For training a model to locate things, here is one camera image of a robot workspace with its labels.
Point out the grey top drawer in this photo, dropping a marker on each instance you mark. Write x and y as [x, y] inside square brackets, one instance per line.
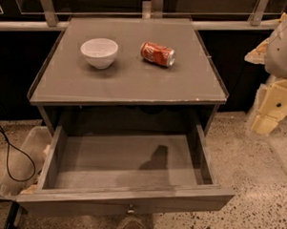
[126, 175]

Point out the red soda can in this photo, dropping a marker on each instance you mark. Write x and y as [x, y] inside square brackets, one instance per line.
[160, 55]

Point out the grey drawer cabinet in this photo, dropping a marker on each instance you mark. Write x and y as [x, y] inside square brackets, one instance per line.
[66, 78]

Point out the metal railing frame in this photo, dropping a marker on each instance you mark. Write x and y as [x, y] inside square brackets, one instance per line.
[207, 15]

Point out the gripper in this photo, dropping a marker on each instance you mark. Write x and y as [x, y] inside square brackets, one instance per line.
[283, 56]

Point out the white ceramic bowl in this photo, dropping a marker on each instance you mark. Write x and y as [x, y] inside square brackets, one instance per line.
[100, 52]

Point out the clear plastic bin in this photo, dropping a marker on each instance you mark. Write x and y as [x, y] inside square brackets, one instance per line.
[26, 166]

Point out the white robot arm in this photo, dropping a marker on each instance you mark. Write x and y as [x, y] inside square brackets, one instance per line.
[272, 52]

